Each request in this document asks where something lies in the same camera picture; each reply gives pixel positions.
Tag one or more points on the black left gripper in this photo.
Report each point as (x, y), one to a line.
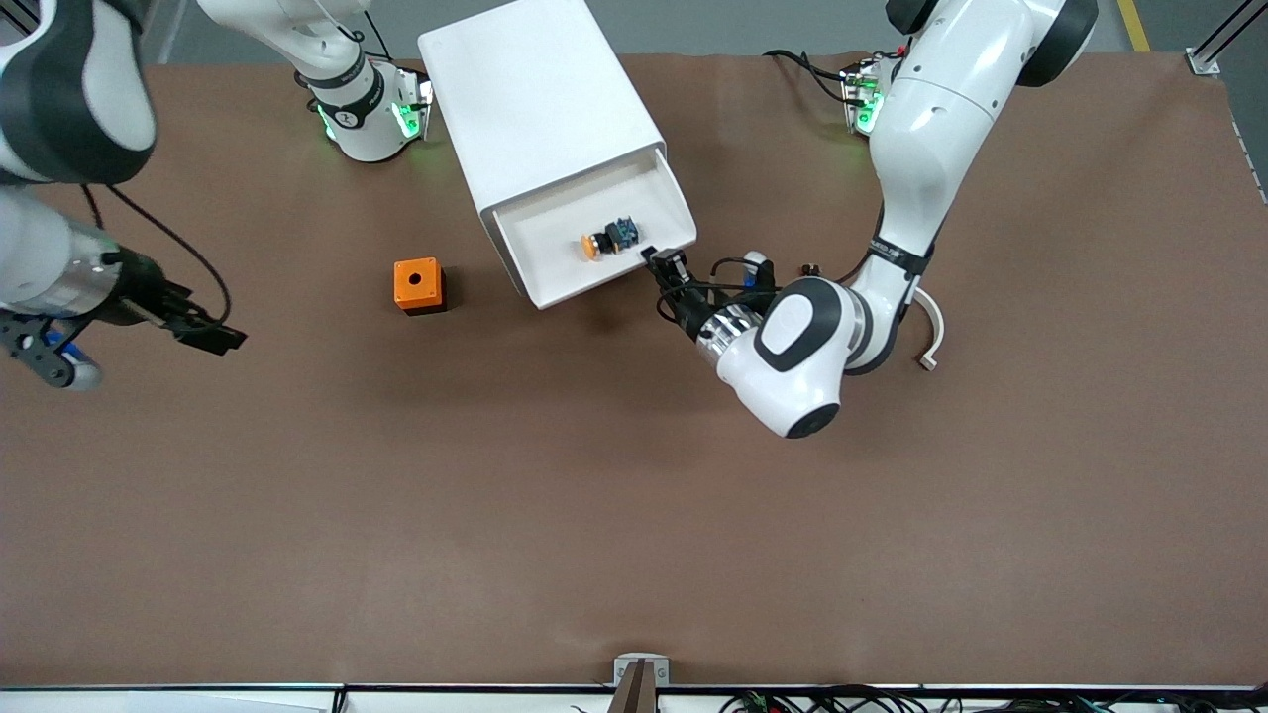
(691, 308)

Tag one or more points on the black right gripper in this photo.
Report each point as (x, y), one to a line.
(147, 294)

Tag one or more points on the orange push button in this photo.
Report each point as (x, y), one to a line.
(606, 241)

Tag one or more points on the white drawer with button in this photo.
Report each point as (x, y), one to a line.
(555, 262)

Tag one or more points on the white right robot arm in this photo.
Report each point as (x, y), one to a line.
(367, 129)

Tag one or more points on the white drawer cabinet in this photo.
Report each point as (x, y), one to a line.
(535, 99)

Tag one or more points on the orange box with hole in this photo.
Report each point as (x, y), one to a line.
(416, 282)

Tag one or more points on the white semicircular clamp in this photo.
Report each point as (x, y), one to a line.
(936, 327)

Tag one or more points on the white panel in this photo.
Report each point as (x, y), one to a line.
(149, 703)

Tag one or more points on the grey metal bracket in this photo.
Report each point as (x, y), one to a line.
(624, 665)

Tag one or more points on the aluminium frame profile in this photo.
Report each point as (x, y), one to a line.
(1204, 61)

